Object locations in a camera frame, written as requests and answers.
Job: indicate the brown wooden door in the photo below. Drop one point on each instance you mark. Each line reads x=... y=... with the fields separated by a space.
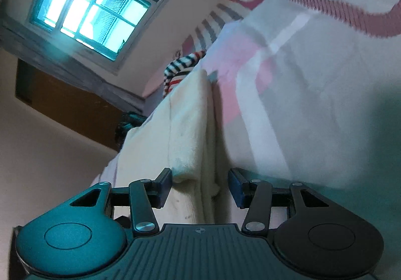
x=69 y=104

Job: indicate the pink grey patterned blanket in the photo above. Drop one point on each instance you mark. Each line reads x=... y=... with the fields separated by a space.
x=313 y=95

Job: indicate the dark bag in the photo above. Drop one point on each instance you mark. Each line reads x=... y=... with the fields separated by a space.
x=128 y=126

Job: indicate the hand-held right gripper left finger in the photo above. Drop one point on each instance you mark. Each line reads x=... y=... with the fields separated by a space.
x=164 y=186

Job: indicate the pink striped bed sheet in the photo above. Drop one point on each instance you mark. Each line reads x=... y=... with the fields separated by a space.
x=213 y=23

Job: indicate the grey curtain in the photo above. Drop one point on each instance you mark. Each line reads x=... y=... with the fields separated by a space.
x=62 y=70

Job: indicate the window with grey frame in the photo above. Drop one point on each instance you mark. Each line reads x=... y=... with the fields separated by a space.
x=87 y=10

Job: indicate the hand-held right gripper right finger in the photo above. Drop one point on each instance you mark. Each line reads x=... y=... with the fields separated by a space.
x=235 y=187

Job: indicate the cream white towel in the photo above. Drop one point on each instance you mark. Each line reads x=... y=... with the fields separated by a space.
x=188 y=129

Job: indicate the red white navy striped garment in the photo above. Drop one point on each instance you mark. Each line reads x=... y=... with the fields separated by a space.
x=178 y=67

